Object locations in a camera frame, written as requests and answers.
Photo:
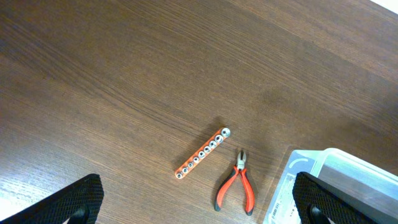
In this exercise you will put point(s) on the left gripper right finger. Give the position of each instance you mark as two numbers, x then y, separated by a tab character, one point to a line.
320	202

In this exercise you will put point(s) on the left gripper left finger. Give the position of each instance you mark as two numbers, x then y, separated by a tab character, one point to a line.
79	202

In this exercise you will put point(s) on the clear plastic container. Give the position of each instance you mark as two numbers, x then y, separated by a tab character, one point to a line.
352	175

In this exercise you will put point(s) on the orange socket rail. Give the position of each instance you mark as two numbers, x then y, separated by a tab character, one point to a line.
210	145

